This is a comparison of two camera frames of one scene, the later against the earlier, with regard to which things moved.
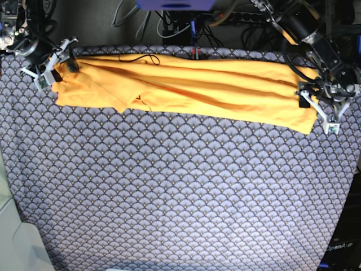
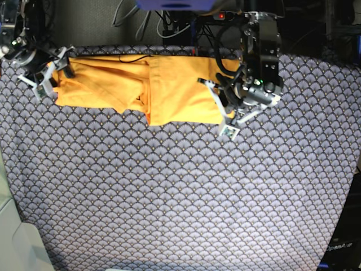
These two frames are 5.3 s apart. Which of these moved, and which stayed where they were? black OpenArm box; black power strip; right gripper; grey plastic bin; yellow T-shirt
Moved: yellow T-shirt; right gripper
Stayed: black power strip; grey plastic bin; black OpenArm box
